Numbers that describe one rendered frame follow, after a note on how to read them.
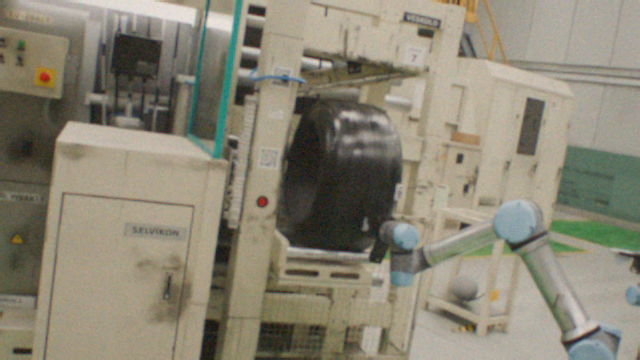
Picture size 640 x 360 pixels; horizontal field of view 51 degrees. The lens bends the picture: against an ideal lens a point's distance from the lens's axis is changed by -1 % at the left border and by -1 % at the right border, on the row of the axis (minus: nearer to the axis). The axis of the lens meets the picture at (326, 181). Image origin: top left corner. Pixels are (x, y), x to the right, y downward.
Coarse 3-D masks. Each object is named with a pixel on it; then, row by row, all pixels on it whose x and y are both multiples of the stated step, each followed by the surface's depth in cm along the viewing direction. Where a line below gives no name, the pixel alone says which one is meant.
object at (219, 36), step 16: (208, 0) 209; (224, 0) 180; (240, 0) 160; (208, 16) 206; (224, 16) 176; (240, 16) 160; (208, 32) 201; (224, 32) 173; (208, 48) 197; (224, 48) 170; (208, 64) 194; (224, 64) 168; (208, 80) 190; (224, 80) 162; (208, 96) 186; (224, 96) 162; (192, 112) 213; (208, 112) 183; (224, 112) 163; (192, 128) 210; (208, 128) 180; (224, 128) 164; (208, 144) 177
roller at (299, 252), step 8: (288, 248) 240; (296, 248) 241; (304, 248) 242; (312, 248) 243; (320, 248) 245; (288, 256) 240; (296, 256) 241; (304, 256) 242; (312, 256) 243; (320, 256) 244; (328, 256) 245; (336, 256) 246; (344, 256) 247; (352, 256) 248; (360, 256) 249; (368, 256) 250
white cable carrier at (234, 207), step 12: (252, 96) 235; (252, 108) 236; (252, 120) 237; (240, 132) 239; (240, 144) 241; (240, 156) 237; (240, 168) 238; (240, 180) 241; (240, 192) 239; (240, 204) 240
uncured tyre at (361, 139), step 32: (320, 128) 239; (352, 128) 234; (384, 128) 239; (288, 160) 273; (320, 160) 234; (352, 160) 229; (384, 160) 233; (288, 192) 270; (320, 192) 232; (352, 192) 230; (384, 192) 233; (288, 224) 264; (320, 224) 235; (352, 224) 235
